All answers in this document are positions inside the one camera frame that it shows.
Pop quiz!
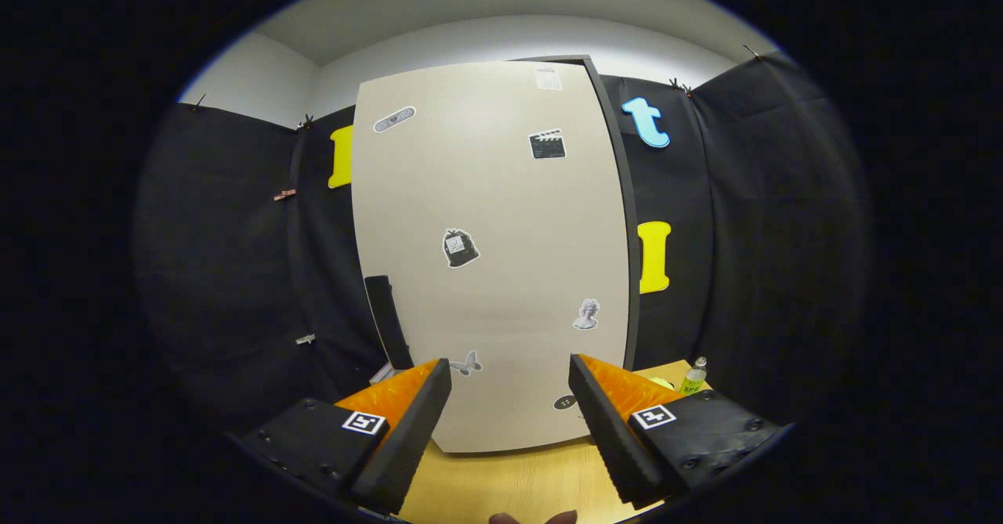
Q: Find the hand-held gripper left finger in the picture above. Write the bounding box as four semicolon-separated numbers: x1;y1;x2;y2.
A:
239;357;454;515

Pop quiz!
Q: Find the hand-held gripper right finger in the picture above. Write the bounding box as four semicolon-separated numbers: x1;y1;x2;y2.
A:
567;352;788;509

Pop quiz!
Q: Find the black door handle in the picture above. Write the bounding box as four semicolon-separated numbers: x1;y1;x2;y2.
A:
364;275;415;371

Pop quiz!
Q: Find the dark grey shoe cabinet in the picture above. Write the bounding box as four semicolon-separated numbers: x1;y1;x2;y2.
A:
509;54;642;372

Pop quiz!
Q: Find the beige shoe cabinet door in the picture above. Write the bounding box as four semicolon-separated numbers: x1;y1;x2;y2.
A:
351;60;632;454

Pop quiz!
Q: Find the green drink bottle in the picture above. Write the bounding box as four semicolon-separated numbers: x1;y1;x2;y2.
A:
679;356;708;396

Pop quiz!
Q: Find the black backdrop cloth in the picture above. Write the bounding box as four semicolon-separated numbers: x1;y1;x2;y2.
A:
133;50;874;439

